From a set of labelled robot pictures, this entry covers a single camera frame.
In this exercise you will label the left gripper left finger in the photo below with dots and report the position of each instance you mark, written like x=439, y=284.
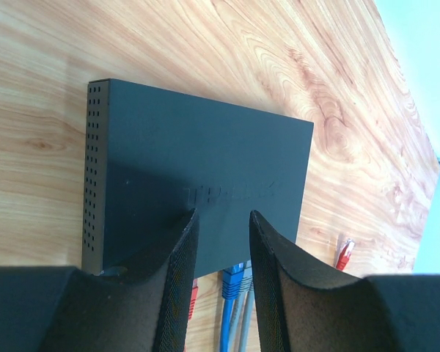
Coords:
x=141, y=304

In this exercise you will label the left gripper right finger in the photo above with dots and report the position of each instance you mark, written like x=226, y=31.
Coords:
x=304, y=304

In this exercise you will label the black network switch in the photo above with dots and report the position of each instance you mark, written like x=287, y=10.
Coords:
x=152, y=155

